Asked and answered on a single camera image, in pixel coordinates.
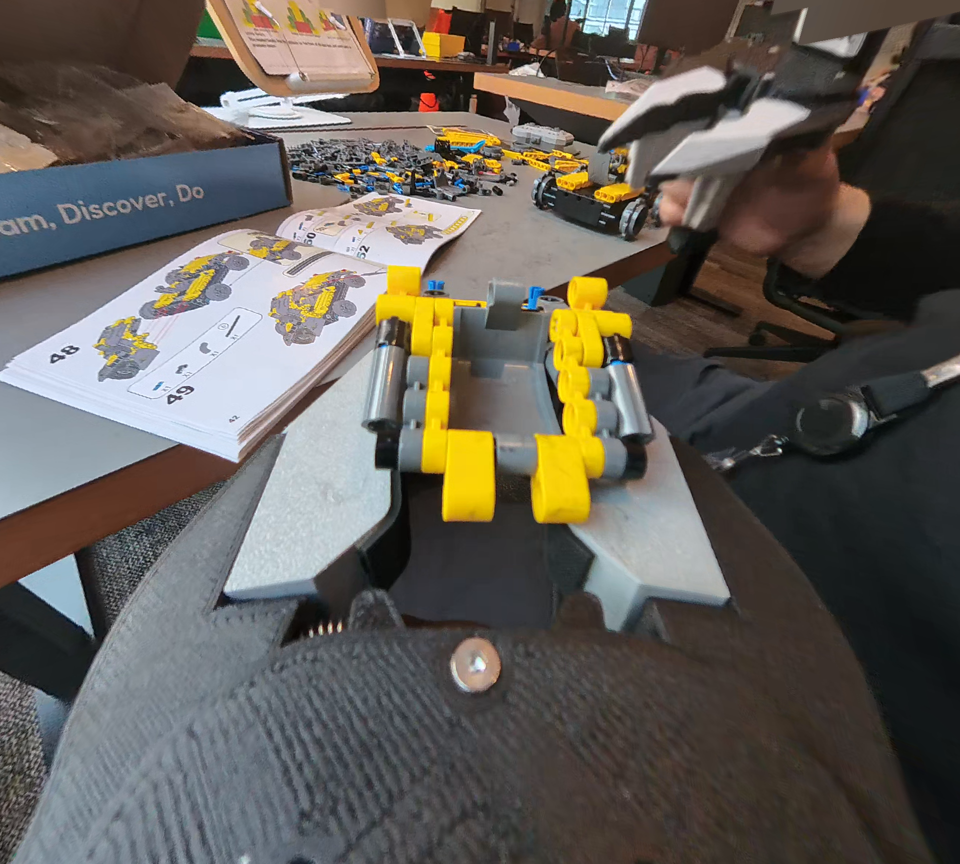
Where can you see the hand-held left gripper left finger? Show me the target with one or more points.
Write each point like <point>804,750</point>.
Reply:
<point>300,504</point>

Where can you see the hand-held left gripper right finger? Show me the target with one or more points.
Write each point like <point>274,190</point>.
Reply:
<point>652,541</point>

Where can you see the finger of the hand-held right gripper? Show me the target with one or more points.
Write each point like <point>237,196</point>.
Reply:
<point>720,144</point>
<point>667,103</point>

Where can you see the yellow black brick vehicle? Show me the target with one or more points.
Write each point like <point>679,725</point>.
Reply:
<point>592,200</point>

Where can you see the yellow brick arm with piston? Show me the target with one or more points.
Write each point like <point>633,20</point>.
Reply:
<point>469,474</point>

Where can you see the white instruction booklet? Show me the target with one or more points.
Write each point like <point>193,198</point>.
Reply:
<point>225,331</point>

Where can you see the person's right forearm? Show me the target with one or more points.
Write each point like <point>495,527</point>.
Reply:
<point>885,256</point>

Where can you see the person's right hand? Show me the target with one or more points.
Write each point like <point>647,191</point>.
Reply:
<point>795,204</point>

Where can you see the orange wooden table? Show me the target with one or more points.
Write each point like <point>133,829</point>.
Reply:
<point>555,95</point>

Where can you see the grey battery box brick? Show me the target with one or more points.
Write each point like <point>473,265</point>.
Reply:
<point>544,135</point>

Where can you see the scattered long yellow beams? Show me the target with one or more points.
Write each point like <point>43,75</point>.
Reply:
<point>547,159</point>

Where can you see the black office chair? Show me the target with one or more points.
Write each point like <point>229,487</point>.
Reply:
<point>810,294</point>

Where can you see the yellow and blue beam stack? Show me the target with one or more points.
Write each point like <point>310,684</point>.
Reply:
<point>469,140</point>

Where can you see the yellow storage bin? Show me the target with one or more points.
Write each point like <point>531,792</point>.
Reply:
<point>442,44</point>

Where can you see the red object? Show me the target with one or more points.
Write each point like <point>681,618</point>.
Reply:
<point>430,103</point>

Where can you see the clear acrylic box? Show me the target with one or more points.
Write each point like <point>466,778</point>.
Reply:
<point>394,37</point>

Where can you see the pile of loose building bricks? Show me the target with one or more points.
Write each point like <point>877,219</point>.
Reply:
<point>375,166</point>

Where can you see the blue cardboard kit box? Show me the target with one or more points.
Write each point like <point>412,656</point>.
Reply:
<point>135,204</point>

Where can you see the clear plastic bags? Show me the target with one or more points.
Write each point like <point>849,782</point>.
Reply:
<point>112,114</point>

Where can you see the green storage bin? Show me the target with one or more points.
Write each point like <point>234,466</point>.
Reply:
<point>205,28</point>

